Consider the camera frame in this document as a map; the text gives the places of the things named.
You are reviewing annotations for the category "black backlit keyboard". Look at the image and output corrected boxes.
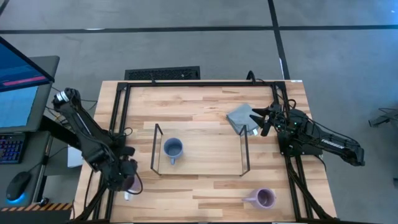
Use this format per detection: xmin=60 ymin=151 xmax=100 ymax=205
xmin=0 ymin=133 xmax=26 ymax=165

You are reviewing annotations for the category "black floor vent grille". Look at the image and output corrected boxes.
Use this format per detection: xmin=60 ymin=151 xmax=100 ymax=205
xmin=124 ymin=65 xmax=201 ymax=81

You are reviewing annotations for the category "tilted computer monitor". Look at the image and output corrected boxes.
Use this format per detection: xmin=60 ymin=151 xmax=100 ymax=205
xmin=0 ymin=36 xmax=56 ymax=93

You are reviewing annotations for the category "purple and white mug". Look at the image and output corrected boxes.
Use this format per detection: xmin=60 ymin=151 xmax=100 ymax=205
xmin=123 ymin=175 xmax=142 ymax=202

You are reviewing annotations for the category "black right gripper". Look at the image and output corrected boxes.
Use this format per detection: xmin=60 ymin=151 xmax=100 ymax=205
xmin=249 ymin=104 xmax=285 ymax=138

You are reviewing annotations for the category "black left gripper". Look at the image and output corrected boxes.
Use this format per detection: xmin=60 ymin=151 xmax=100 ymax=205
xmin=105 ymin=157 xmax=139 ymax=192

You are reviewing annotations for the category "grey framed computer monitor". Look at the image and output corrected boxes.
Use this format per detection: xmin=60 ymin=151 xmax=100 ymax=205
xmin=0 ymin=55 xmax=60 ymax=134

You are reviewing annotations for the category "white paper sheet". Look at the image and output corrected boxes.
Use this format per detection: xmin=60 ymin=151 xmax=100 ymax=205
xmin=67 ymin=145 xmax=85 ymax=169

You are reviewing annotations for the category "blue ceramic mug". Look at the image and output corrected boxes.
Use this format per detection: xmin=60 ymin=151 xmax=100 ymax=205
xmin=163 ymin=137 xmax=184 ymax=166

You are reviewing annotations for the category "black wire rack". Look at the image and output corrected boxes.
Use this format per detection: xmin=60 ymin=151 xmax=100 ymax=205
xmin=150 ymin=123 xmax=251 ymax=177

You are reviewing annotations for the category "pink ceramic mug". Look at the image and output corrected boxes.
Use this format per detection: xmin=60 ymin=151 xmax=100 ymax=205
xmin=242 ymin=187 xmax=277 ymax=210

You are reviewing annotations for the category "grey computer desk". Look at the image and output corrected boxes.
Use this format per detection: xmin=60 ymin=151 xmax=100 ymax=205
xmin=0 ymin=130 xmax=52 ymax=209

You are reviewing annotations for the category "grey folded cloth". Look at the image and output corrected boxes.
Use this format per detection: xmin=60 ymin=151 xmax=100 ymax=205
xmin=226 ymin=103 xmax=262 ymax=137

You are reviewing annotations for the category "black computer mouse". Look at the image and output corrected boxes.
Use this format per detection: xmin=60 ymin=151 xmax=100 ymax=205
xmin=5 ymin=170 xmax=32 ymax=202

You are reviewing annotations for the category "black stand with cables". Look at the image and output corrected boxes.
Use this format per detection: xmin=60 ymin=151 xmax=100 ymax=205
xmin=368 ymin=107 xmax=398 ymax=128

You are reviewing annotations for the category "yellow black hazard tape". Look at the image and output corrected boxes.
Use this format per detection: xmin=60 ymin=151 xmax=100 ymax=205
xmin=0 ymin=202 xmax=74 ymax=212

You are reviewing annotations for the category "black aluminium table frame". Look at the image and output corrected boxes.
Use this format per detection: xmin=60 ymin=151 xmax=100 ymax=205
xmin=67 ymin=79 xmax=340 ymax=224

